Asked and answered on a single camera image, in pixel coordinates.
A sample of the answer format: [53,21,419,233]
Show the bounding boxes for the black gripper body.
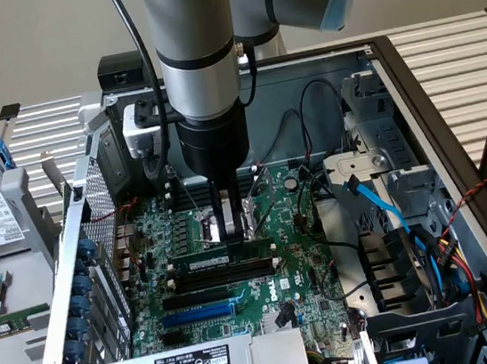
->
[173,102,256,186]

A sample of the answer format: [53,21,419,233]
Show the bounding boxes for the green RAM stick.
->
[170,239,278,274]
[0,305,38,344]

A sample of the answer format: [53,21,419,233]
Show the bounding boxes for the black RAM slot white latches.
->
[164,179,265,214]
[163,240,281,278]
[164,255,284,295]
[163,168,264,204]

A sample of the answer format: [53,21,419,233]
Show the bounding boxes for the CPU socket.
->
[191,196,261,248]

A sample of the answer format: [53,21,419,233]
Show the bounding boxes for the thin metal locking lever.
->
[175,174,201,214]

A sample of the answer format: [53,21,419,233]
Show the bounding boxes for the silver socket cover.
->
[235,163,281,242]

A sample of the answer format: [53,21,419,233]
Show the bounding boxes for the green motherboard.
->
[109,153,370,364]

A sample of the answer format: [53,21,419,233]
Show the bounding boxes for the open PC case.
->
[4,21,487,364]

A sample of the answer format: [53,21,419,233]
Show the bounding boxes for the long black expansion slot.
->
[160,286,232,313]

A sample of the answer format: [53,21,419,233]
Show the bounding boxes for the blue expansion slot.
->
[160,301,239,332]

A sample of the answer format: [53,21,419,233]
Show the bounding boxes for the black plastic box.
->
[95,48,160,98]

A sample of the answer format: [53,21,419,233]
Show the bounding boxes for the blue card retention clip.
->
[64,339,92,364]
[73,260,95,287]
[77,237,99,263]
[71,286,95,313]
[67,312,93,341]

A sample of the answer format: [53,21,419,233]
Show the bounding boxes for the short black expansion slot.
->
[158,330,186,350]

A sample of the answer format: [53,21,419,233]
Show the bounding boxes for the silver metal drive cage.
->
[337,68,403,169]

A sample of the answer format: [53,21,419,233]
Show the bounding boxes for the grey plastic disk bay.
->
[361,295,487,364]

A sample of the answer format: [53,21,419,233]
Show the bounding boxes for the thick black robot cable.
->
[105,0,180,187]

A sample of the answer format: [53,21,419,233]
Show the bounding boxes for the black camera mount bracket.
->
[132,93,179,131]

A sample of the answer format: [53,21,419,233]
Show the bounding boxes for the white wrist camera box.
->
[119,101,169,161]

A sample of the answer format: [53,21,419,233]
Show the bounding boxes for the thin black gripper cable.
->
[231,39,264,109]

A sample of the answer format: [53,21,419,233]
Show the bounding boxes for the thin black looped wire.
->
[294,76,352,159]

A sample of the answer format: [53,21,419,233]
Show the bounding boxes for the red black twisted wire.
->
[87,198,149,279]
[430,179,487,243]

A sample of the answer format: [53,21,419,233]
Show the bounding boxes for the silver disk bay bracket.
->
[321,147,395,194]

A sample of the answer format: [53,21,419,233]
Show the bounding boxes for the blue flat disk wire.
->
[342,166,440,280]

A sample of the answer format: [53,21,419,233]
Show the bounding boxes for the yellow black wire bundle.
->
[305,342,353,364]

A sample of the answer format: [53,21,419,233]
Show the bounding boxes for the black plastic fan duct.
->
[355,224,430,318]

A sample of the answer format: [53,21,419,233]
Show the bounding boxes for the multicolour power wire bundle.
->
[410,215,487,338]

